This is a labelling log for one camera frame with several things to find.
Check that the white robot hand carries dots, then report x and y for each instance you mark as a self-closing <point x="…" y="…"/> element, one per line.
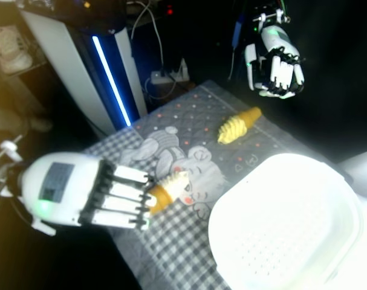
<point x="65" y="187"/>
<point x="277" y="39"/>

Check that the yellow swirl toy ice cream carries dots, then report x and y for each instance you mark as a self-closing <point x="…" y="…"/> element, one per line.
<point x="234" y="127"/>

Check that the white column with blue light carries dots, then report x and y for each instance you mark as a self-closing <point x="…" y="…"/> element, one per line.
<point x="71" y="69"/>

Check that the grey quilt with bear print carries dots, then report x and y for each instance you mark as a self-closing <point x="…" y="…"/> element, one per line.
<point x="171" y="241"/>

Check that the white power strip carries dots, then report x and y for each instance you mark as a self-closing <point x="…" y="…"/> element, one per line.
<point x="162" y="77"/>

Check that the white sneaker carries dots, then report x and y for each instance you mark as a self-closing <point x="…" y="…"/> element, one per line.
<point x="12" y="51"/>

